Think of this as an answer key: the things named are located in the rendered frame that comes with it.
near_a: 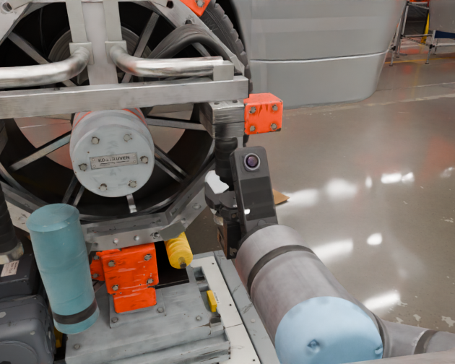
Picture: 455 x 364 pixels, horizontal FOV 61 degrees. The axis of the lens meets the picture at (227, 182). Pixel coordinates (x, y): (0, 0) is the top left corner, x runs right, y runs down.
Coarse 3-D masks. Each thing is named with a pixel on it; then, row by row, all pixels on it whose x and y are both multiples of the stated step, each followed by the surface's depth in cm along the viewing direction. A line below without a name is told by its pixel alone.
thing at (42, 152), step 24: (168, 24) 93; (0, 48) 78; (24, 48) 74; (144, 48) 80; (192, 48) 88; (72, 120) 82; (168, 120) 88; (192, 120) 109; (24, 144) 97; (48, 144) 83; (192, 144) 104; (0, 168) 80; (24, 168) 89; (48, 168) 100; (168, 168) 94; (192, 168) 97; (24, 192) 84; (48, 192) 90; (72, 192) 89; (144, 192) 101; (168, 192) 97; (96, 216) 91; (120, 216) 93
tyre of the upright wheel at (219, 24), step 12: (204, 12) 78; (216, 12) 79; (204, 24) 79; (216, 24) 80; (228, 24) 81; (228, 36) 82; (228, 48) 83; (240, 48) 84; (240, 60) 85; (252, 84) 89; (0, 180) 81; (168, 204) 96
